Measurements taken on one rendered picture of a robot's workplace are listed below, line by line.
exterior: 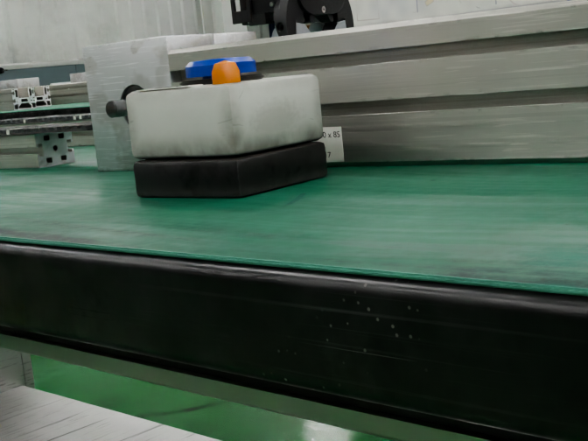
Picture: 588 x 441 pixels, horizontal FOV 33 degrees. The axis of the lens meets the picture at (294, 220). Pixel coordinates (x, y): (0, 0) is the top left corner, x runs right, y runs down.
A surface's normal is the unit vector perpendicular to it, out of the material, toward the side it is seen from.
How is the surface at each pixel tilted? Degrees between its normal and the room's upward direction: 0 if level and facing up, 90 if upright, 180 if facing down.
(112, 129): 90
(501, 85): 90
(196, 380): 90
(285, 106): 90
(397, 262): 0
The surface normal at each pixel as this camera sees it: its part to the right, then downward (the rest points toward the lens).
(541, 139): -0.61, 0.18
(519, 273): -0.10, -0.98
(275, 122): 0.79, 0.02
